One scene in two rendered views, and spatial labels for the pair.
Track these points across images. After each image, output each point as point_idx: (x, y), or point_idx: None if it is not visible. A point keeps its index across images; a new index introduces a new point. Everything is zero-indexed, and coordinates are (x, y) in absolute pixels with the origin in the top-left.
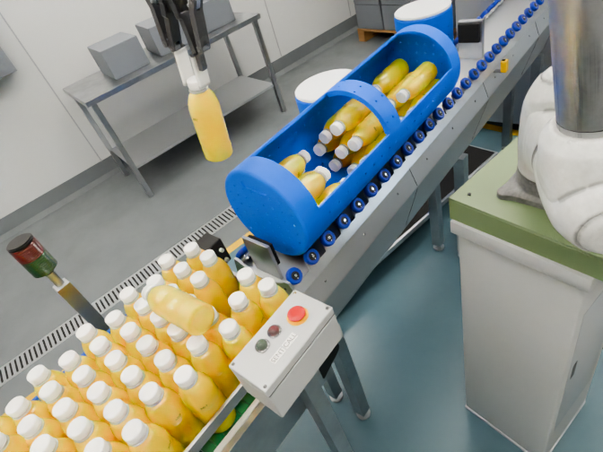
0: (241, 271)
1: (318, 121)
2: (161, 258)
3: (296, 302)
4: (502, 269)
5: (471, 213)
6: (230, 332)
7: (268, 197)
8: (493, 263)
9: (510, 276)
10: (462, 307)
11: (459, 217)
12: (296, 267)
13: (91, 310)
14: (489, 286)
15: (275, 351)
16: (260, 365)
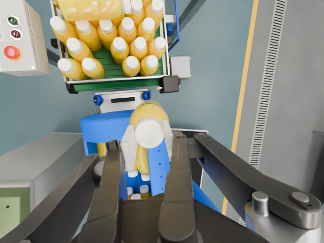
0: (91, 64)
1: None
2: (162, 41)
3: (24, 61)
4: (5, 176)
5: (3, 194)
6: (50, 20)
7: (106, 116)
8: (11, 176)
9: (2, 174)
10: (59, 156)
11: (18, 189)
12: (98, 104)
13: (195, 0)
14: (26, 167)
15: (2, 22)
16: (1, 9)
